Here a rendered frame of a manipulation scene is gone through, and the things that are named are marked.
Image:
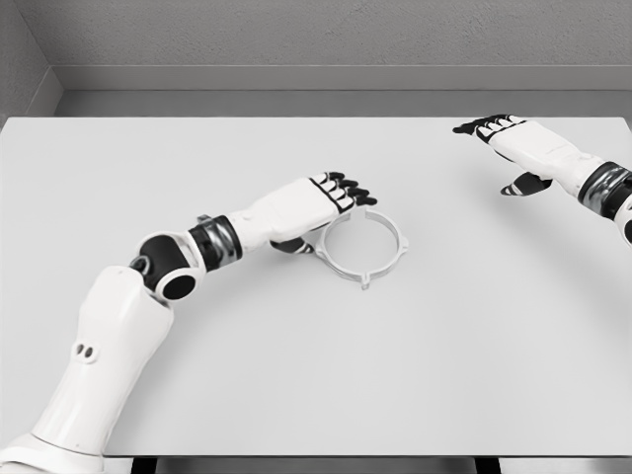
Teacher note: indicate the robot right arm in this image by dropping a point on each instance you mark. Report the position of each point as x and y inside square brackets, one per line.
[600, 180]

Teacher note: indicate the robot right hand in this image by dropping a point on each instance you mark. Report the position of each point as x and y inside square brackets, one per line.
[523, 145]

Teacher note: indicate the white round pipe clamp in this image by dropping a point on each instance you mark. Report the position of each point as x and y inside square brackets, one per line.
[390, 266]

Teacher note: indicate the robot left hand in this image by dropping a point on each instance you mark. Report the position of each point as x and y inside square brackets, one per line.
[306, 205]

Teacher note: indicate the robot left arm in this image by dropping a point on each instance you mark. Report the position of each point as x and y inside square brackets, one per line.
[123, 316]

